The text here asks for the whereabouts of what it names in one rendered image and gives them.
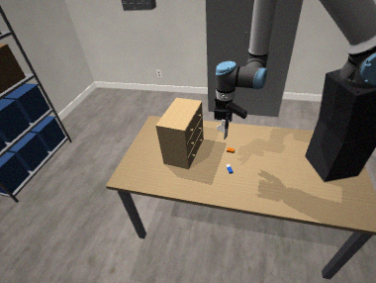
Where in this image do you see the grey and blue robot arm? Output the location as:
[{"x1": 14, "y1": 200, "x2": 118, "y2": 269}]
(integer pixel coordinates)
[{"x1": 216, "y1": 0, "x2": 376, "y2": 119}]

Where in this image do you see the dark brown chest of drawers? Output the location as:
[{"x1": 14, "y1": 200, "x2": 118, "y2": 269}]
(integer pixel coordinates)
[{"x1": 155, "y1": 98, "x2": 202, "y2": 169}]

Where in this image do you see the white and blue eraser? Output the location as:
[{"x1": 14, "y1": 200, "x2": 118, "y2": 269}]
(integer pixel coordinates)
[{"x1": 227, "y1": 164, "x2": 233, "y2": 173}]

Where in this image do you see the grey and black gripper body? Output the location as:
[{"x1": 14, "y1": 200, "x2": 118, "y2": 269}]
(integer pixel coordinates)
[{"x1": 214, "y1": 95, "x2": 232, "y2": 120}]

